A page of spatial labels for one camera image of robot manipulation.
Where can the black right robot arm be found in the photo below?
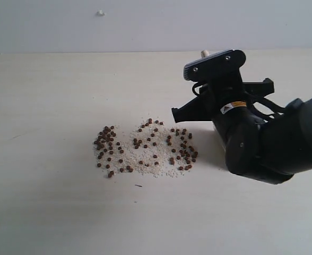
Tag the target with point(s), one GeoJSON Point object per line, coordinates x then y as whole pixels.
{"type": "Point", "coordinates": [261, 140]}

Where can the white wall hook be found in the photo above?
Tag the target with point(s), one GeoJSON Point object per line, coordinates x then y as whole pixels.
{"type": "Point", "coordinates": [100, 13]}

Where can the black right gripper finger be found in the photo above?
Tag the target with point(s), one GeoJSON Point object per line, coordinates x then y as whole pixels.
{"type": "Point", "coordinates": [199, 109]}
{"type": "Point", "coordinates": [258, 89]}

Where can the pile of rice and beans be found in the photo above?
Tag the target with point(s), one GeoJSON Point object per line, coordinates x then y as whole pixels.
{"type": "Point", "coordinates": [152, 148]}

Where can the wooden paint brush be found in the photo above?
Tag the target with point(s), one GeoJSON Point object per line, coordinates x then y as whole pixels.
{"type": "Point", "coordinates": [205, 53]}

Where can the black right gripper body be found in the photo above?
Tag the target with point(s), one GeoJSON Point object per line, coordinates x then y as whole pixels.
{"type": "Point", "coordinates": [238, 122]}

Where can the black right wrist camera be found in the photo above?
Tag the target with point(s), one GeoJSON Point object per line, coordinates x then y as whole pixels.
{"type": "Point", "coordinates": [214, 66]}

